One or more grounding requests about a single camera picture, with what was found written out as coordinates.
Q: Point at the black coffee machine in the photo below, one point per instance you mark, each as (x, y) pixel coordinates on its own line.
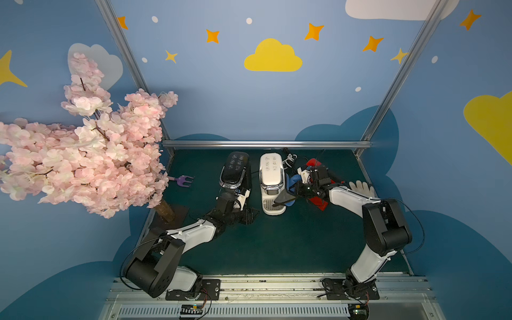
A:
(236, 174)

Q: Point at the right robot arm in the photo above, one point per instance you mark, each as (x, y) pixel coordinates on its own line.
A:
(385, 227)

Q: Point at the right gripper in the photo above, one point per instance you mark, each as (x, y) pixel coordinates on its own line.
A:
(300, 188)

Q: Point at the white coffee machine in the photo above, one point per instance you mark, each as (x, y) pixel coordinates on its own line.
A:
(272, 182)

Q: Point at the blue grey cleaning cloth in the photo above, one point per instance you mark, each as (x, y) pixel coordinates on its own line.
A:
(288, 196)

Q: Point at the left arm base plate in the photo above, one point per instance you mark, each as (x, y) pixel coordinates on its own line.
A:
(196, 290)

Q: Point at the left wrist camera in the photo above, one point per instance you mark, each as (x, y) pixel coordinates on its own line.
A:
(242, 196)

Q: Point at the white knit glove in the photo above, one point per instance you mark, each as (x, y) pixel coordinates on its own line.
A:
(363, 188)

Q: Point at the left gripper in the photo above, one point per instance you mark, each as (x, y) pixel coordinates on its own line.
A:
(234, 186)

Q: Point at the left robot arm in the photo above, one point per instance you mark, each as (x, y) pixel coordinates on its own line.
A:
(153, 266)

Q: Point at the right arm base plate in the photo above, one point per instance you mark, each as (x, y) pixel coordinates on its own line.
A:
(343, 289)

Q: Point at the pink cherry blossom tree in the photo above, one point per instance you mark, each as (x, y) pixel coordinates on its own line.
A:
(108, 164)

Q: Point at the horizontal aluminium frame bar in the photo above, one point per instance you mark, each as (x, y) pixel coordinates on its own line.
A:
(209, 144)

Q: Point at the left aluminium frame post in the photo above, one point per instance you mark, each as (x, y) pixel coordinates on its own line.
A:
(110, 17)

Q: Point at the red coffee machine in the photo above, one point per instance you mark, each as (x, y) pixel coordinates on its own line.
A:
(318, 202)

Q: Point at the purple toy fork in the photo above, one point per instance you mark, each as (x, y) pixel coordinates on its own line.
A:
(182, 181)

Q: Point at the right aluminium frame post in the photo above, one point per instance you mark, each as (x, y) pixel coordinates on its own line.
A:
(427, 30)

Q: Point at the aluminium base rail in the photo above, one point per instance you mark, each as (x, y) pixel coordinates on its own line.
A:
(281, 296)

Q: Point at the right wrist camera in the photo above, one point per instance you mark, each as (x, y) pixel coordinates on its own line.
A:
(305, 175)

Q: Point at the aluminium frame post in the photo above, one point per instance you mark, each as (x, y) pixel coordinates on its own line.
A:
(427, 30)
(110, 17)

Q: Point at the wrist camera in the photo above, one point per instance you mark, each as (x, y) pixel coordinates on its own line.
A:
(305, 175)
(242, 196)

